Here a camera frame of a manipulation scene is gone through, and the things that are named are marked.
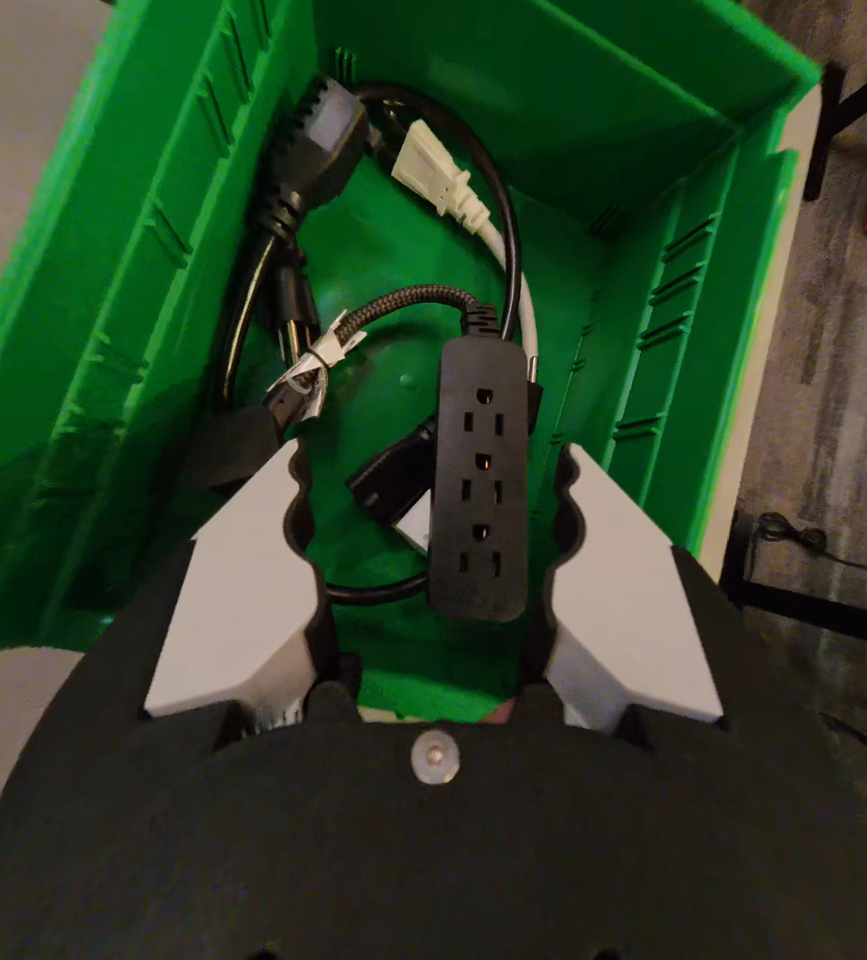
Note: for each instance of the green storage bin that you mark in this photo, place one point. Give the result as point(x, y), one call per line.
point(628, 97)

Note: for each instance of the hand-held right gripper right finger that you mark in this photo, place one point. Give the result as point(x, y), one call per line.
point(628, 600)

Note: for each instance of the black metal table frame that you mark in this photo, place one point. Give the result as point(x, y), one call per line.
point(820, 127)
point(816, 611)

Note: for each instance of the black power strip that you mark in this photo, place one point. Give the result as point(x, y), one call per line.
point(445, 450)

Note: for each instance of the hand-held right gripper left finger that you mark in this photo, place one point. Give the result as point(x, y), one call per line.
point(231, 600)

